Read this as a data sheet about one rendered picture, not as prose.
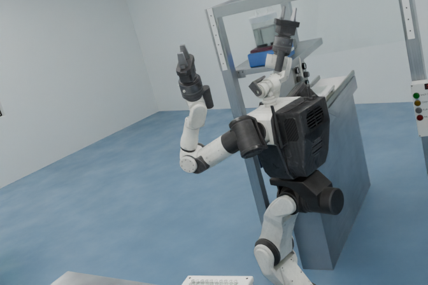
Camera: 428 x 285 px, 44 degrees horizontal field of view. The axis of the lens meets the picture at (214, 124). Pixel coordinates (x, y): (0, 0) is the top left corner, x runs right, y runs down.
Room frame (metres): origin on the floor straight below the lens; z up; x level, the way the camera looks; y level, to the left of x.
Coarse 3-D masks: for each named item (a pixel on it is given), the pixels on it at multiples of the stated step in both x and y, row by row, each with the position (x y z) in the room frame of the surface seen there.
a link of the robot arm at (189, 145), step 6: (186, 132) 2.09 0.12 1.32; (192, 132) 2.08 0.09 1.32; (198, 132) 2.10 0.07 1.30; (186, 138) 2.10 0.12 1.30; (192, 138) 2.09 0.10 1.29; (180, 144) 2.13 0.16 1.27; (186, 144) 2.10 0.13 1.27; (192, 144) 2.10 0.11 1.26; (198, 144) 2.18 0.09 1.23; (180, 150) 2.14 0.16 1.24; (186, 150) 2.11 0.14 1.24; (192, 150) 2.12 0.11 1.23; (198, 150) 2.14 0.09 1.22; (180, 156) 2.14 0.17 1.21
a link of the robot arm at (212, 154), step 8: (208, 144) 2.10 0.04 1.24; (216, 144) 2.05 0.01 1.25; (200, 152) 2.10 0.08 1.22; (208, 152) 2.06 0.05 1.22; (216, 152) 2.04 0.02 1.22; (224, 152) 2.02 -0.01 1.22; (184, 160) 2.09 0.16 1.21; (192, 160) 2.08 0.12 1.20; (200, 160) 2.07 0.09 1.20; (208, 160) 2.07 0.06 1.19; (216, 160) 2.06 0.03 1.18; (184, 168) 2.10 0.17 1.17; (192, 168) 2.09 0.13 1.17; (200, 168) 2.08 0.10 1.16; (208, 168) 2.10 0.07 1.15
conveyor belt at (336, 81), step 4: (340, 76) 3.98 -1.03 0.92; (344, 76) 3.94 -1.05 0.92; (320, 80) 4.02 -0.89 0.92; (324, 80) 3.99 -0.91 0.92; (328, 80) 3.96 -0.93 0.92; (332, 80) 3.92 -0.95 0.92; (336, 80) 3.89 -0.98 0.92; (340, 80) 3.86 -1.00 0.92; (316, 84) 3.94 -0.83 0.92; (320, 84) 3.90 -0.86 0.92; (324, 84) 3.87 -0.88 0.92; (328, 84) 3.84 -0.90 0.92; (332, 84) 3.81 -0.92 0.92; (336, 84) 3.78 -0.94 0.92
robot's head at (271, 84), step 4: (272, 76) 2.21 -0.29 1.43; (264, 80) 2.20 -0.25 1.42; (268, 80) 2.18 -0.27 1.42; (272, 80) 2.18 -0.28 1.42; (276, 80) 2.19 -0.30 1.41; (264, 84) 2.16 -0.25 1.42; (268, 84) 2.16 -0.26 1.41; (272, 84) 2.17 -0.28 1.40; (276, 84) 2.18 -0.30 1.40; (268, 88) 2.15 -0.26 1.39; (272, 88) 2.17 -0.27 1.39; (276, 88) 2.18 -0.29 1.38; (268, 92) 2.16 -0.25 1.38; (272, 92) 2.17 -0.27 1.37; (268, 96) 2.18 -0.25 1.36; (272, 96) 2.16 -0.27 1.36; (264, 100) 2.17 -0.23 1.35; (268, 100) 2.16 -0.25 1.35; (272, 100) 2.15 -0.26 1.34
